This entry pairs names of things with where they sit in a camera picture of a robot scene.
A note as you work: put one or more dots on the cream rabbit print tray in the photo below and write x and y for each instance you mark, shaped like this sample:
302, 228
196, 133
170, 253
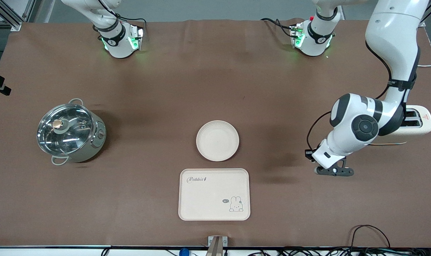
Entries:
215, 199

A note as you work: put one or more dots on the glass pot lid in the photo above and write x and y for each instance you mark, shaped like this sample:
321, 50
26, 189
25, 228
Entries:
67, 131

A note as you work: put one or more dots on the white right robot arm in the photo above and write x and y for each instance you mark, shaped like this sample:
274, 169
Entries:
119, 46

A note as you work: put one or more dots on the cream white toaster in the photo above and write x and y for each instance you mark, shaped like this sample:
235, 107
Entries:
420, 122

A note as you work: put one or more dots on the cream round plate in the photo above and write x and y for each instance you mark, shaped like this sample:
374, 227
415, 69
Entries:
217, 140

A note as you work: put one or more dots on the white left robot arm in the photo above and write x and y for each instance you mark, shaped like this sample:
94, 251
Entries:
393, 35

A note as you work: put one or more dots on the blue round object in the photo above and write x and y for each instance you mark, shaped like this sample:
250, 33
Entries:
184, 252

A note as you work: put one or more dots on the brown table mat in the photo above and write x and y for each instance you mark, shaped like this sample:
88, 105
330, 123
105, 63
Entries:
215, 78

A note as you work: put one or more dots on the silver electric cooking pot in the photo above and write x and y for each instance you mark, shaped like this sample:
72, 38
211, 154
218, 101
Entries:
94, 142

